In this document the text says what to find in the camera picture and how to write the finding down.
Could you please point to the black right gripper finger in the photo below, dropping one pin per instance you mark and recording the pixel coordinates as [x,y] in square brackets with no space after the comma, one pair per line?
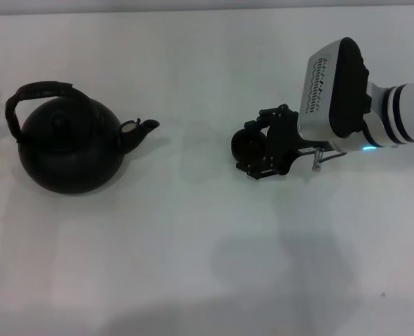
[262,115]
[259,169]

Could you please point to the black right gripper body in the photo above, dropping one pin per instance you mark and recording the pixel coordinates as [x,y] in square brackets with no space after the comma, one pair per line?
[283,140]

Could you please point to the black round teapot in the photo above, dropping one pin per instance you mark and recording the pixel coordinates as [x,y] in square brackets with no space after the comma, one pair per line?
[70,164]

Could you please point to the silver black wrist camera box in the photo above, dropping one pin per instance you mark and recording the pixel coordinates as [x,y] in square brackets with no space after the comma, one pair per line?
[318,87]

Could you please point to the small dark teacup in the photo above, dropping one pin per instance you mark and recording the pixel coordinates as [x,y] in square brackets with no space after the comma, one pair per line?
[243,145]

